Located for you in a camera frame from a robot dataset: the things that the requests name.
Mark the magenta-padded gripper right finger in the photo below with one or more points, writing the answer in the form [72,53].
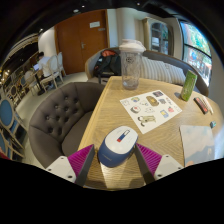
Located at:
[151,160]

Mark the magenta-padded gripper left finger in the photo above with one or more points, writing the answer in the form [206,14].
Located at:
[81,160]

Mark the blue and white computer mouse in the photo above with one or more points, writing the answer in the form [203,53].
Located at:
[115,148]

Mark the pale sky-print mouse pad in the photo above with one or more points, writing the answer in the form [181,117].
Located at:
[197,145]

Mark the white sticker sheet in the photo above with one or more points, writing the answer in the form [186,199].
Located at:
[150,110]

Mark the grey tufted armchair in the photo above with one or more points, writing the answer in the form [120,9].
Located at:
[56,116]

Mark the black and red flat box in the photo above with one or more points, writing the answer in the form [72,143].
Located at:
[201,104]

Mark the green drink can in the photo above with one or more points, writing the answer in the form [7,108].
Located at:
[188,86]

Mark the striped cushion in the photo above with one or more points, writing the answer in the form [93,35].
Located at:
[151,70]
[175,76]

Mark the grey curved sofa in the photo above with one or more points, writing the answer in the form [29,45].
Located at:
[196,78]

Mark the clear shaker bottle white lid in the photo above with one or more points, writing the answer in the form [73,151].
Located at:
[131,68]

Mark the black and orange backpack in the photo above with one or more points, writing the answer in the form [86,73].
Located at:
[108,63]

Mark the person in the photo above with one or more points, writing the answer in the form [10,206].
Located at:
[42,61]

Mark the large window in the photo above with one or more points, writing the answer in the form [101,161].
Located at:
[198,53]

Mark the brown wooden door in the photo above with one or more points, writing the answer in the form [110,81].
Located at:
[78,43]

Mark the glass-front cabinet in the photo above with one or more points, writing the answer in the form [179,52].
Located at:
[159,36]

